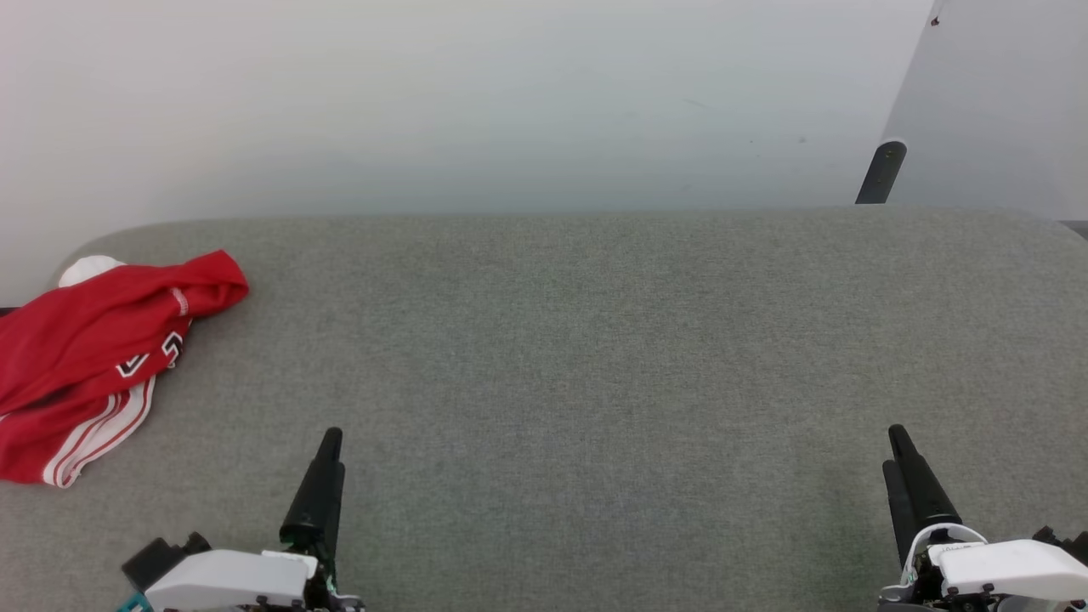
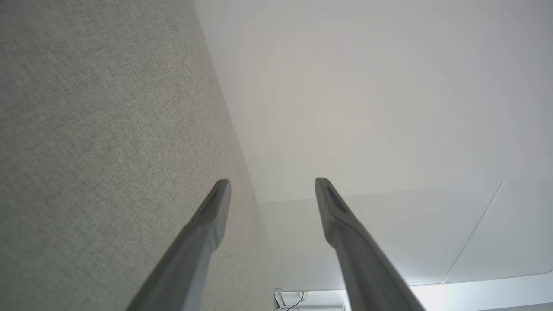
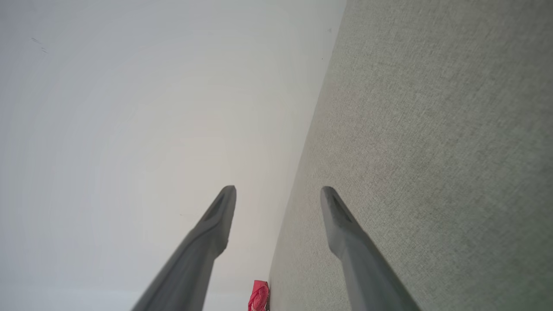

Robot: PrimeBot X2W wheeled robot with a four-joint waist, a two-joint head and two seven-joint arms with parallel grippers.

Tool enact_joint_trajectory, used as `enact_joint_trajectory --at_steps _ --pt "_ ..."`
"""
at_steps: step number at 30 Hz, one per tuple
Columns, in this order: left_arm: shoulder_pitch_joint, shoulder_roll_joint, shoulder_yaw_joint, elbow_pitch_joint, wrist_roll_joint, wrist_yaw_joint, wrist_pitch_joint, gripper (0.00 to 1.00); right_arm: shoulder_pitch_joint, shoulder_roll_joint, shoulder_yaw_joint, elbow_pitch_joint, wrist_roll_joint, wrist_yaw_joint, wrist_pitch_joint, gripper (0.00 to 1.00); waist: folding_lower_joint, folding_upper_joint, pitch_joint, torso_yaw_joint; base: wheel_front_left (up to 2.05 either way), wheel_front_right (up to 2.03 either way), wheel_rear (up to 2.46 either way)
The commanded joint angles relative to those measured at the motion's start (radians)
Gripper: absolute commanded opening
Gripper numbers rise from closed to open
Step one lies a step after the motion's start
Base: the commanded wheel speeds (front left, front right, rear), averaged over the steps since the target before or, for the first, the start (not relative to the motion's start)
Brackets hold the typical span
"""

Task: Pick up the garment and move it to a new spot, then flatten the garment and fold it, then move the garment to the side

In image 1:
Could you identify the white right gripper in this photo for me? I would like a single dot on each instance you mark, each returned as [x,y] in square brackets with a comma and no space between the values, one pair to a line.
[1011,574]

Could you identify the dark grey door stop post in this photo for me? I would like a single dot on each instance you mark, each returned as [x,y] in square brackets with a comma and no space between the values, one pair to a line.
[880,174]

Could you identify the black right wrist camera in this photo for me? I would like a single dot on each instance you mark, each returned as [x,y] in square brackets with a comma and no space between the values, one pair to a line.
[1062,544]

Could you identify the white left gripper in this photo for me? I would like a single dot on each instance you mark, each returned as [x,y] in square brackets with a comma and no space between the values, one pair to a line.
[229,582]

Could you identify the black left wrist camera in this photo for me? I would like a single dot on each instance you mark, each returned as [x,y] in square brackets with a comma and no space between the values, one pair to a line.
[157,561]

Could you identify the red and white basketball jersey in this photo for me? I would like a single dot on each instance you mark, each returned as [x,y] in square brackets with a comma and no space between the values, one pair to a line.
[76,348]

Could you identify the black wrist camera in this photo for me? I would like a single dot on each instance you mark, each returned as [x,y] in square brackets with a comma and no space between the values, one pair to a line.
[157,561]
[1062,544]

